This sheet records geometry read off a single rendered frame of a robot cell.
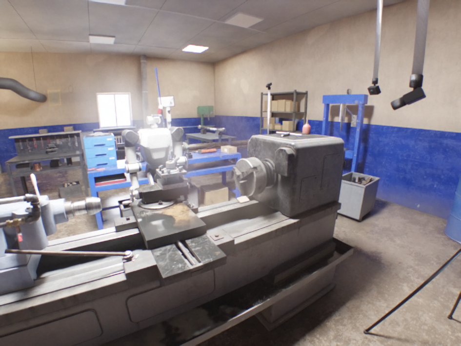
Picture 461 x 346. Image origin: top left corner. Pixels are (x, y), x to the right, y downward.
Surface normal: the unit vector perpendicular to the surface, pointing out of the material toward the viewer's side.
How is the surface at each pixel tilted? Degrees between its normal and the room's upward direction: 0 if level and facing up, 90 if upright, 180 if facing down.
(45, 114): 90
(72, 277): 0
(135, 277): 90
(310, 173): 90
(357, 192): 90
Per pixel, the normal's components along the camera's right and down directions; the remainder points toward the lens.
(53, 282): 0.00, -0.96
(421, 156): -0.85, 0.15
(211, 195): 0.46, 0.24
